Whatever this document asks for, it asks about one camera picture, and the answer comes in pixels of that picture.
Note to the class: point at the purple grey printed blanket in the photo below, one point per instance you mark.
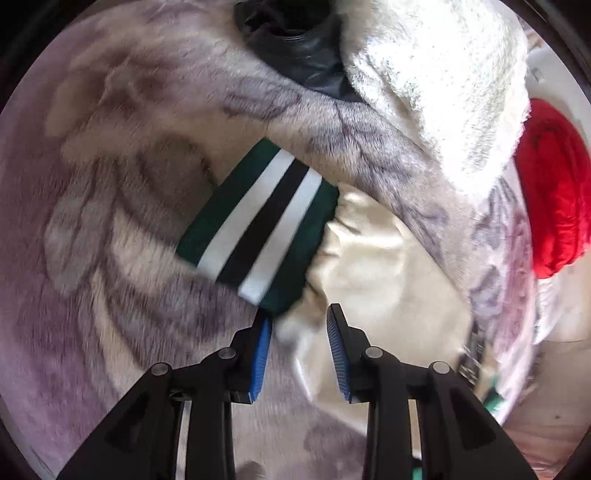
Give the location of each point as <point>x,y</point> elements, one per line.
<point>115,230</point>

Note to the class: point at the black leather garment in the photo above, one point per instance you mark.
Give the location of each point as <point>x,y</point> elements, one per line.
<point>295,55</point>

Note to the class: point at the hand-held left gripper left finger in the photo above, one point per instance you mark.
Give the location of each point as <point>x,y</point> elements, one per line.
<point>261,360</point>

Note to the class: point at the red puffy cloth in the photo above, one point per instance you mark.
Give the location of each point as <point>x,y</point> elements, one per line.
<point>554,184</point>

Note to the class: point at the white fluffy blanket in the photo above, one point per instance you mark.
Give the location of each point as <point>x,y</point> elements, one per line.
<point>438,92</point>

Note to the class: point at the green and cream jacket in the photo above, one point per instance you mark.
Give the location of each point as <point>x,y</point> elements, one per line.
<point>369,258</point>

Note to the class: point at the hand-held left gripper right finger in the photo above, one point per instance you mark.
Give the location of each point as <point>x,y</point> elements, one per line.
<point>336,355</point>

